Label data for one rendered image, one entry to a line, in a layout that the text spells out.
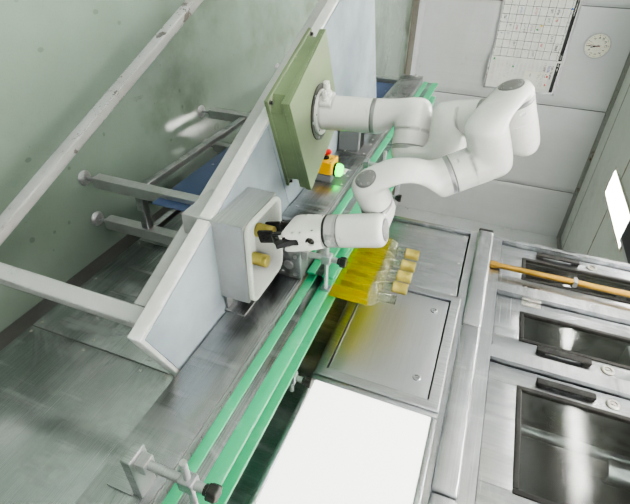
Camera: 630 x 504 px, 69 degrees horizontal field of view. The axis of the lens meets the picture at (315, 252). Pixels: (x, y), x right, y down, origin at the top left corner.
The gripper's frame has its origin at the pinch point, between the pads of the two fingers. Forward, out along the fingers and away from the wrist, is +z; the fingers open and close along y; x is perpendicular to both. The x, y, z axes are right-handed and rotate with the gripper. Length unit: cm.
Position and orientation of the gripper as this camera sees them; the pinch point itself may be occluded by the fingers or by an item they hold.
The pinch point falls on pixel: (270, 231)
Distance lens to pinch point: 110.7
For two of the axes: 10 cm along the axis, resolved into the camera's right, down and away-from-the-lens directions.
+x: -2.3, -8.4, -4.9
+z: -9.1, -0.1, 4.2
